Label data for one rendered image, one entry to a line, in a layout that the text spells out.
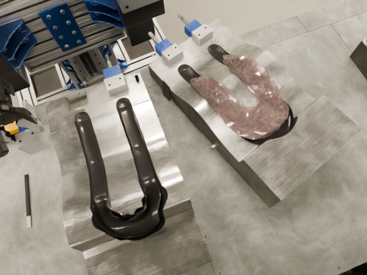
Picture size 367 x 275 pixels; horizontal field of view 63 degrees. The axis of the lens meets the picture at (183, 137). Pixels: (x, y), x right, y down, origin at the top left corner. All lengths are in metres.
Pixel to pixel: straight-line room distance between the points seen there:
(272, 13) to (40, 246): 1.91
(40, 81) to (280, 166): 1.42
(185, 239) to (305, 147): 0.34
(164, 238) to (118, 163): 0.20
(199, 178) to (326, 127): 0.32
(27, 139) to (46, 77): 1.08
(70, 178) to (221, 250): 0.39
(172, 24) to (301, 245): 1.66
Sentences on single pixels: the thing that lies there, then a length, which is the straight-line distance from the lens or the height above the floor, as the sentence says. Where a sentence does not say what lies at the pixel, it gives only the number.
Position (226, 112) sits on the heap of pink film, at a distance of 0.72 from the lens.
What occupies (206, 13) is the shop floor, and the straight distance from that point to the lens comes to 2.17.
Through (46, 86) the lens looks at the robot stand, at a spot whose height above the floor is 0.21.
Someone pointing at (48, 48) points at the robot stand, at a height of 0.76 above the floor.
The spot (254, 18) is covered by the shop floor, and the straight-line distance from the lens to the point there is 2.17.
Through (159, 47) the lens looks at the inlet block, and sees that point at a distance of 0.88.
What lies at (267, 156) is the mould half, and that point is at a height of 0.91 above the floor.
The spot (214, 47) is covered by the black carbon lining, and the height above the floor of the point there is 0.85.
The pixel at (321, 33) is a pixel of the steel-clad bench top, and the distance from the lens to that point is 1.07.
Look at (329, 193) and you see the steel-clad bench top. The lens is 0.84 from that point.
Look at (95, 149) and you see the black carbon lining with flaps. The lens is 0.76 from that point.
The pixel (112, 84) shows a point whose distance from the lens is 0.78.
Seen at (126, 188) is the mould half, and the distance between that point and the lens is 0.66.
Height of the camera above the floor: 1.55
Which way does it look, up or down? 68 degrees down
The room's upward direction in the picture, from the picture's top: 6 degrees counter-clockwise
